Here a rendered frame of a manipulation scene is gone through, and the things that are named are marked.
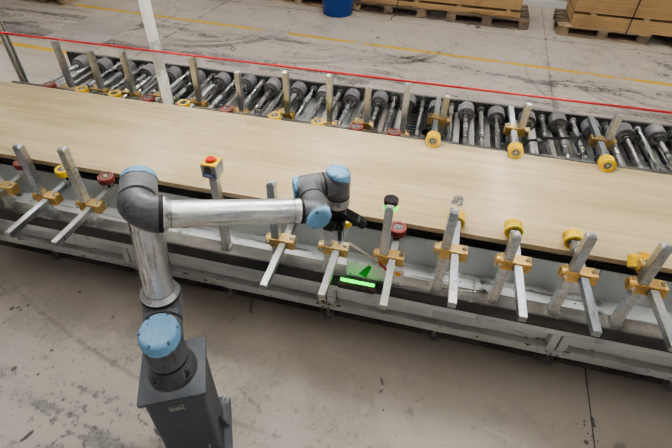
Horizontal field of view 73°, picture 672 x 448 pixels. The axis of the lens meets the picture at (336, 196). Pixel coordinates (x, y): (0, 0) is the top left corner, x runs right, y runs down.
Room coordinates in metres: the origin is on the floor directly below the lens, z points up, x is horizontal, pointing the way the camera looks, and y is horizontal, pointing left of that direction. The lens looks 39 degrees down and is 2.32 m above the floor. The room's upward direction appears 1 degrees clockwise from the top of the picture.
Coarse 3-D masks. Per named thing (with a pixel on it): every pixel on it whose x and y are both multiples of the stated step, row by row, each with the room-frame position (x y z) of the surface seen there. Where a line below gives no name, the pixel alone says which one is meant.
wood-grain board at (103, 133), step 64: (0, 128) 2.27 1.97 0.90; (64, 128) 2.29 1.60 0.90; (128, 128) 2.30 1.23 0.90; (192, 128) 2.32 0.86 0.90; (256, 128) 2.34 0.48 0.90; (320, 128) 2.35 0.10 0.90; (256, 192) 1.73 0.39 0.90; (384, 192) 1.76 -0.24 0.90; (448, 192) 1.77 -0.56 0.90; (512, 192) 1.78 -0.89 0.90; (576, 192) 1.79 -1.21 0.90; (640, 192) 1.81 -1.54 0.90
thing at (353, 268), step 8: (352, 264) 1.39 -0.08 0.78; (360, 264) 1.38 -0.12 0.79; (368, 264) 1.37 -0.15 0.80; (352, 272) 1.39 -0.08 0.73; (376, 272) 1.36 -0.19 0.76; (384, 272) 1.35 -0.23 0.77; (400, 272) 1.34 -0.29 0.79; (376, 280) 1.36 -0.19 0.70; (392, 280) 1.34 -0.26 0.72; (400, 280) 1.34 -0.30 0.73
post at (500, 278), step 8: (512, 232) 1.28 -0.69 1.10; (512, 240) 1.26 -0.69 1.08; (520, 240) 1.25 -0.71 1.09; (512, 248) 1.26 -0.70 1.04; (504, 256) 1.27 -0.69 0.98; (512, 256) 1.25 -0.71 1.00; (504, 272) 1.25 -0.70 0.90; (496, 280) 1.26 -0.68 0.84; (504, 280) 1.25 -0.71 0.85; (496, 288) 1.26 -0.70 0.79; (496, 296) 1.25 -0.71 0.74
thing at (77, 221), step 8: (104, 192) 1.79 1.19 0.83; (112, 192) 1.82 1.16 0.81; (104, 200) 1.75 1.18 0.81; (88, 208) 1.66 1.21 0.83; (80, 216) 1.60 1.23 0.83; (88, 216) 1.63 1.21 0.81; (72, 224) 1.55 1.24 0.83; (80, 224) 1.57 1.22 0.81; (64, 232) 1.49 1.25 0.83; (72, 232) 1.52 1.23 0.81; (56, 240) 1.44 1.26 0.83; (64, 240) 1.46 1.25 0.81
